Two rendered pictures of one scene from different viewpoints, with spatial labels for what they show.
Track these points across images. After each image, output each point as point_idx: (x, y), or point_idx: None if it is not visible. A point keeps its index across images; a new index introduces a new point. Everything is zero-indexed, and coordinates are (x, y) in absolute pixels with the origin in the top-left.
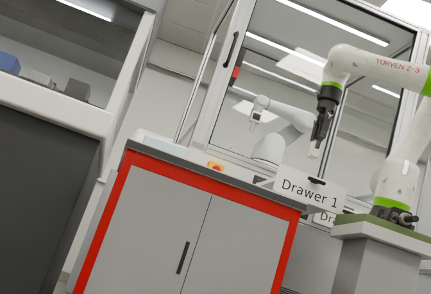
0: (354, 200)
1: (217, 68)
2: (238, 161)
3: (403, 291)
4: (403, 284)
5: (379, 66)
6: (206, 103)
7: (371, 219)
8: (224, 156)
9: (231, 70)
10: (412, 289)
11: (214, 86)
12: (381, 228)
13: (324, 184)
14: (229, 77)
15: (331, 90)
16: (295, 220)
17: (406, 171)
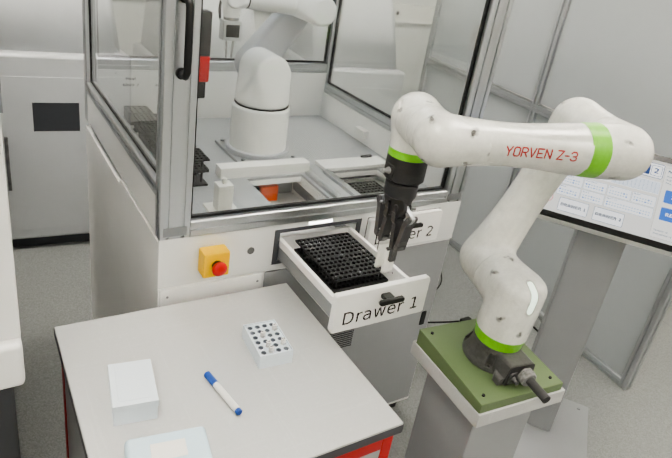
0: (417, 197)
1: (166, 85)
2: (246, 224)
3: (512, 435)
4: (513, 429)
5: (510, 160)
6: (166, 160)
7: (487, 407)
8: (222, 229)
9: (196, 79)
10: (522, 428)
11: (172, 122)
12: (500, 411)
13: (403, 300)
14: (195, 94)
15: (412, 171)
16: (387, 444)
17: (532, 309)
